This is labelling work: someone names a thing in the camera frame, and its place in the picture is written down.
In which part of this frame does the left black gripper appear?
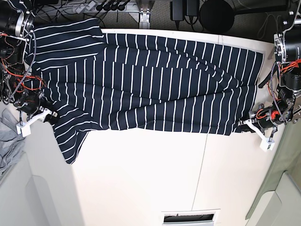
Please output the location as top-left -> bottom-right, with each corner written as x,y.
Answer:
233,104 -> 282,133

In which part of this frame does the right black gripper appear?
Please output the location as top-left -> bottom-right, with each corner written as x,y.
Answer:
13,90 -> 58,124

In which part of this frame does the navy white striped t-shirt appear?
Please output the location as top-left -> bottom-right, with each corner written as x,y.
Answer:
24,18 -> 264,164

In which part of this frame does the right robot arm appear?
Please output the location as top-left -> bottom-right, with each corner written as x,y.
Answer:
0,0 -> 58,125

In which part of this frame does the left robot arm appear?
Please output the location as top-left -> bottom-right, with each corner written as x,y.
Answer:
236,0 -> 301,133

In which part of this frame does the grey cloth pile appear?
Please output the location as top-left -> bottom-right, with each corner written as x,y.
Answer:
0,108 -> 25,177

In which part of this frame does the white power strip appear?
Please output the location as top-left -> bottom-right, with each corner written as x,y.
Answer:
63,0 -> 99,14

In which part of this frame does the white vent slot frame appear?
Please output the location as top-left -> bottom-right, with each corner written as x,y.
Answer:
162,209 -> 220,226

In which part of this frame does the aluminium frame post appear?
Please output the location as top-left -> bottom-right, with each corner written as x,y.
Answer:
136,0 -> 155,29

